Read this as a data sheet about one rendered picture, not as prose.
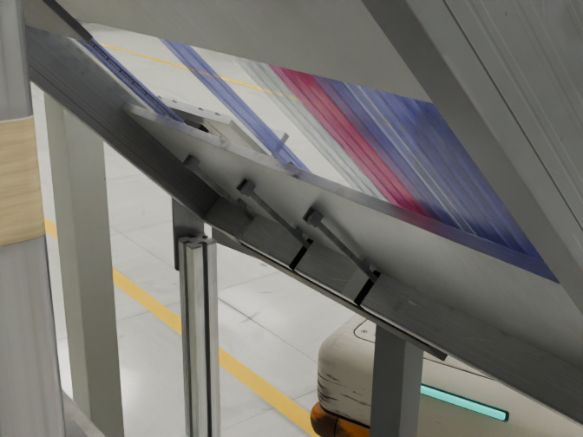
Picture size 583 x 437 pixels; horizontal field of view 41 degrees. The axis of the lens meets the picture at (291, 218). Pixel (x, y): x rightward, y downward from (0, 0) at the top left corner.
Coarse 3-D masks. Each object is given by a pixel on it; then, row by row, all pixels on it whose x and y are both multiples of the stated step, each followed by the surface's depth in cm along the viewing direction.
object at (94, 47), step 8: (88, 48) 78; (96, 48) 78; (104, 48) 79; (96, 56) 79; (104, 56) 79; (112, 56) 80; (104, 64) 80; (112, 64) 80; (120, 64) 81; (112, 72) 82; (120, 72) 81; (128, 72) 81; (128, 80) 82; (136, 80) 82; (136, 88) 82; (144, 88) 83; (144, 96) 83; (152, 96) 84; (152, 104) 84; (160, 104) 85; (160, 112) 85; (168, 112) 86; (176, 120) 87
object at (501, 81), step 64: (384, 0) 22; (448, 0) 22; (512, 0) 24; (576, 0) 26; (448, 64) 23; (512, 64) 25; (576, 64) 27; (512, 128) 26; (576, 128) 28; (512, 192) 28; (576, 192) 29; (576, 256) 30
